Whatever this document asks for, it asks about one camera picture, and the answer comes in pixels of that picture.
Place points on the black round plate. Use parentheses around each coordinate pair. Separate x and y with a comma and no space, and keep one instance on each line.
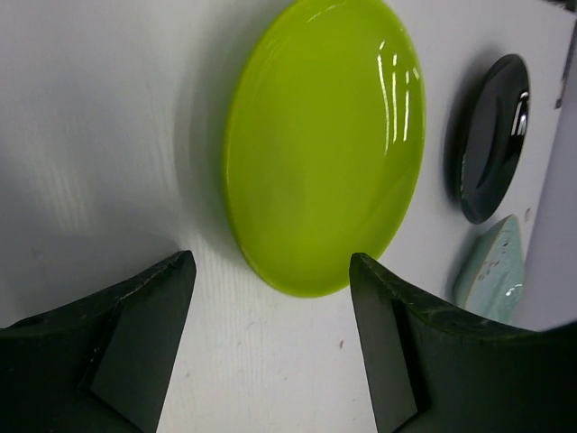
(485,137)

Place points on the pale green rectangular dish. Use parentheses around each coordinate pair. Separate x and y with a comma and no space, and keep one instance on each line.
(491,280)

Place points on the lime green round plate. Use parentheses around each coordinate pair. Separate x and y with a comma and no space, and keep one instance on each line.
(323,143)

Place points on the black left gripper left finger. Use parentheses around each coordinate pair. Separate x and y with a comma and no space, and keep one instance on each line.
(102,363)

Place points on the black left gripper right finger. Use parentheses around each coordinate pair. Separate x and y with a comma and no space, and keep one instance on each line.
(434,367)

